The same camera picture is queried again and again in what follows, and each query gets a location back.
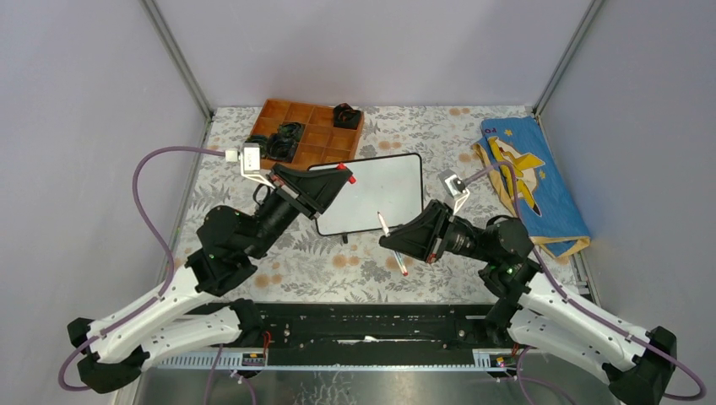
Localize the black tape roll upper middle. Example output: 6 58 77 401
277 121 305 143

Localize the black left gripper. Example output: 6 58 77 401
244 164 351 261

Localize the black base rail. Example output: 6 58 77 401
218 303 515 371

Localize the black tape roll lower middle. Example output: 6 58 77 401
266 133 299 163

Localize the orange compartment tray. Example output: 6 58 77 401
246 99 365 170

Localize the small black-framed whiteboard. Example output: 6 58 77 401
315 153 424 237

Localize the red marker cap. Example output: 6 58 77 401
335 163 356 185

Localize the left aluminium frame post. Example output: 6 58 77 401
138 0 214 121

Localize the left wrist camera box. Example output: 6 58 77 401
224 143 275 189

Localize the black tape roll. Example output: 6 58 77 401
266 133 299 163
277 121 305 143
245 134 269 149
333 103 363 130

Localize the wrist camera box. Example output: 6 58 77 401
438 170 470 214
224 143 275 189

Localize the floral patterned table mat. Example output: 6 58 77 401
162 105 580 305

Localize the right aluminium frame post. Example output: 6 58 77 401
532 0 606 117

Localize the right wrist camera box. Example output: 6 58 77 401
438 170 470 214

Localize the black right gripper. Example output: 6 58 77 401
379 199 496 264

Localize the aluminium frame post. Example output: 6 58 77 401
138 0 214 121
532 0 606 117

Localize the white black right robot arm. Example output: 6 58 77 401
378 200 676 404

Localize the blue yellow cartoon cloth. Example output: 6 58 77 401
472 116 591 258

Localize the black tape roll top right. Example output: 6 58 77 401
333 103 363 130

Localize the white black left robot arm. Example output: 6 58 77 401
68 164 355 394

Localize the black tape roll left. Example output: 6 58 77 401
245 134 269 149

